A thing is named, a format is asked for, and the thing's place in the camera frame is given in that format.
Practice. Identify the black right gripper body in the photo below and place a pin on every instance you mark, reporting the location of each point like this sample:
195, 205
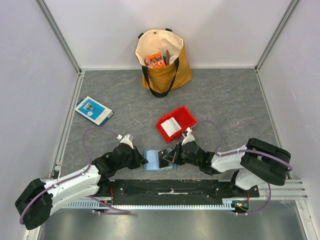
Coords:
178, 153

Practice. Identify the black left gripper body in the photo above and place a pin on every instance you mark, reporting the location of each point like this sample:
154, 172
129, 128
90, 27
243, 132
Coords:
131, 162

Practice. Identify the blue leather card holder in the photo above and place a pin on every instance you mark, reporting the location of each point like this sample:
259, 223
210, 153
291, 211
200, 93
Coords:
156, 162

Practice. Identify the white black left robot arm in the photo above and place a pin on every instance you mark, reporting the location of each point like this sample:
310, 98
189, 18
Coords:
41, 198

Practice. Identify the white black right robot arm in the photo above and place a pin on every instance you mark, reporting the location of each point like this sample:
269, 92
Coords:
254, 163

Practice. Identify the stack of white cards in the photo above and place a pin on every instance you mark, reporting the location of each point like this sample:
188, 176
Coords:
171, 126

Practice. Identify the red plastic bin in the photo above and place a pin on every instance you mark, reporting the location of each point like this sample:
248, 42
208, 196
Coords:
183, 117

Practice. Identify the blue white razor box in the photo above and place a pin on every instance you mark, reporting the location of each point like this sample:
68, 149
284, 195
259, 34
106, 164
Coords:
93, 111

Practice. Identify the brown tote bag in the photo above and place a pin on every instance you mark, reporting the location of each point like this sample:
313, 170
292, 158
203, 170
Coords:
160, 81

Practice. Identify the orange snack packet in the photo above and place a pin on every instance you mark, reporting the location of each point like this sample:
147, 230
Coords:
155, 61

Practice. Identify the brown item in bag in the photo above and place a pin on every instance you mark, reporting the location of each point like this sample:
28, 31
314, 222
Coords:
168, 59

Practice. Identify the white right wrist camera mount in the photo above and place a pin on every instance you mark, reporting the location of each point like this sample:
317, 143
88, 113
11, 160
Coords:
187, 136

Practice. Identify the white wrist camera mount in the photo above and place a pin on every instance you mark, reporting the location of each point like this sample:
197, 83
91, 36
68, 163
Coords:
127, 139
187, 136

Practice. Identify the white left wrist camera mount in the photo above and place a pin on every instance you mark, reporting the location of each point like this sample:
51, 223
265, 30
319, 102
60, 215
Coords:
127, 139

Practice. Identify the aluminium frame rail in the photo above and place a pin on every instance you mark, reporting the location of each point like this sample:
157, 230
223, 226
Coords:
293, 189

